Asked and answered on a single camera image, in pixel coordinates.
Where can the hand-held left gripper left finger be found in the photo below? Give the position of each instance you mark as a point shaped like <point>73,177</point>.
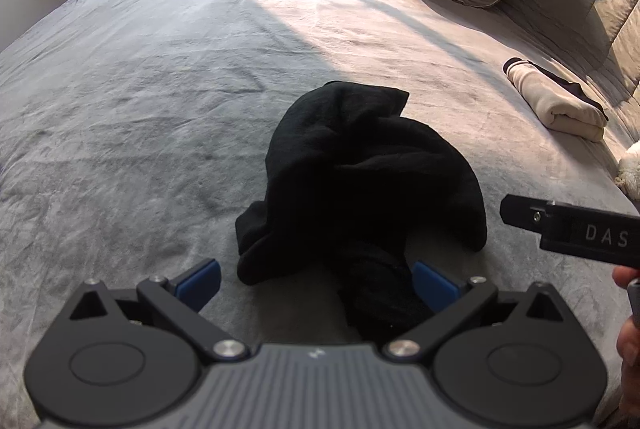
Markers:
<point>202,280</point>

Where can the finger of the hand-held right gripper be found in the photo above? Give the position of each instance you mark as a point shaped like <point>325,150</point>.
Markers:
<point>522,211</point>

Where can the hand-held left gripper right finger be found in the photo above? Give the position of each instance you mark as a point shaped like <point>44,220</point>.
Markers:
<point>432,285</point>

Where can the black garment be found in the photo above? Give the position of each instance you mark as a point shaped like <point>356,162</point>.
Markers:
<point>365,169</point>

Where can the person's right hand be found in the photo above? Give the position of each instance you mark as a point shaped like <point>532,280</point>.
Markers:
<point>631,359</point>

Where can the white fluffy cushion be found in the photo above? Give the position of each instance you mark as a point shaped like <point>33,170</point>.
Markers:
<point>631,171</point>

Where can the folded beige garment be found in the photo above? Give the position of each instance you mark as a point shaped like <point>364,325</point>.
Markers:
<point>555,101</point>

